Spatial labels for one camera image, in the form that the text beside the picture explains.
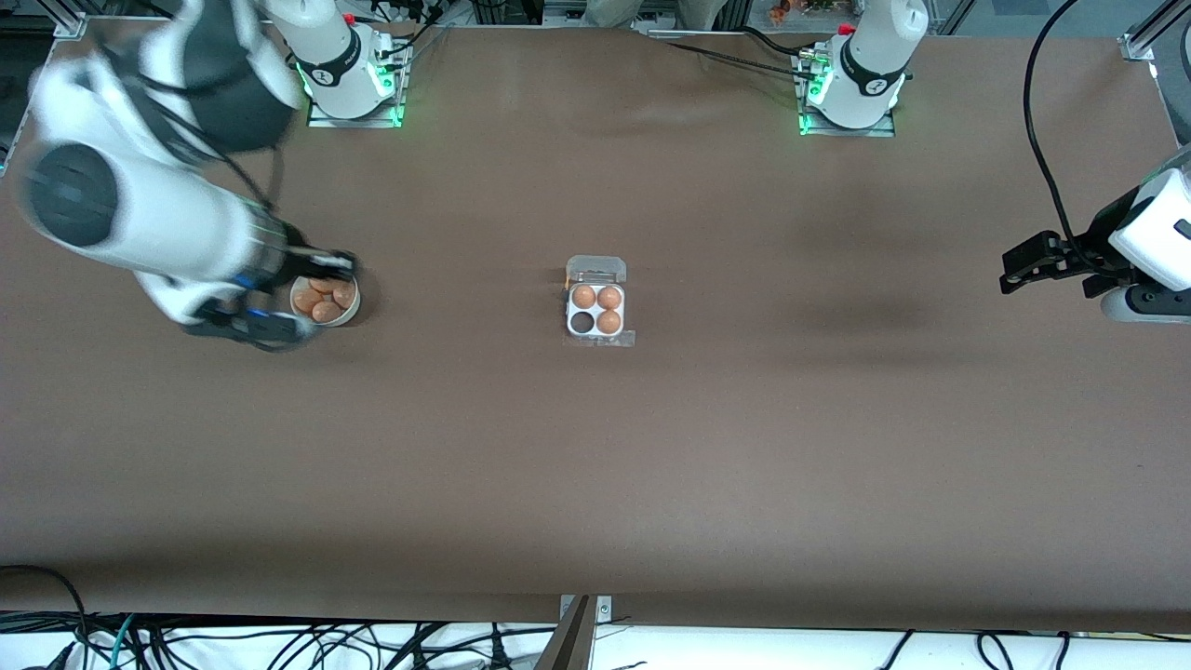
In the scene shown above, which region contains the black base cable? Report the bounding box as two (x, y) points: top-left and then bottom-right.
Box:
(368, 0), (453, 59)

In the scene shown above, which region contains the silver mount bracket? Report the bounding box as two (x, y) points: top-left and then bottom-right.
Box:
(560, 595), (613, 626)

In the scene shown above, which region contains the clear plastic egg box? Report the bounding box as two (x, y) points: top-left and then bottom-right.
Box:
(563, 255), (637, 351)

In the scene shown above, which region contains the short black table cable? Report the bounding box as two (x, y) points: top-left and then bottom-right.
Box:
(740, 26), (812, 59)

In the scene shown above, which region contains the aluminium frame profile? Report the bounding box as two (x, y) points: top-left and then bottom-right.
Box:
(35, 0), (90, 41)
(1119, 0), (1191, 64)

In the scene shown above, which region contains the white round bowl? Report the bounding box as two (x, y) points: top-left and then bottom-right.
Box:
(289, 273), (361, 328)

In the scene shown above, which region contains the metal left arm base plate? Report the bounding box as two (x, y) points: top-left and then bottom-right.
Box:
(798, 48), (897, 139)

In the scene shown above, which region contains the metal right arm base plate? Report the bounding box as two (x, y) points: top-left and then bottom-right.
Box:
(307, 42), (408, 129)

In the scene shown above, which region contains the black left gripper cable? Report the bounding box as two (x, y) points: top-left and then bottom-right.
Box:
(1023, 0), (1101, 271)

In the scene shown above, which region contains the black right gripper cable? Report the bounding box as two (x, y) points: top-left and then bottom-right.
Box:
(98, 42), (286, 217)

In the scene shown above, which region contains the dark camera mount post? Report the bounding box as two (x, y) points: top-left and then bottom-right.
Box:
(534, 596), (596, 670)

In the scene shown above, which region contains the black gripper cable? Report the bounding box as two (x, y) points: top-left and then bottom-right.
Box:
(98, 42), (286, 217)
(1023, 0), (1101, 271)

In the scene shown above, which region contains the long black table cable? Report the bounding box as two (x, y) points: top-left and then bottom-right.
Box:
(664, 39), (822, 81)

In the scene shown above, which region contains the teal cable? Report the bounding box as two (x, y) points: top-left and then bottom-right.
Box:
(108, 613), (140, 670)

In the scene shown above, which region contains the black looped cable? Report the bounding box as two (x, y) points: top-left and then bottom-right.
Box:
(0, 564), (91, 670)

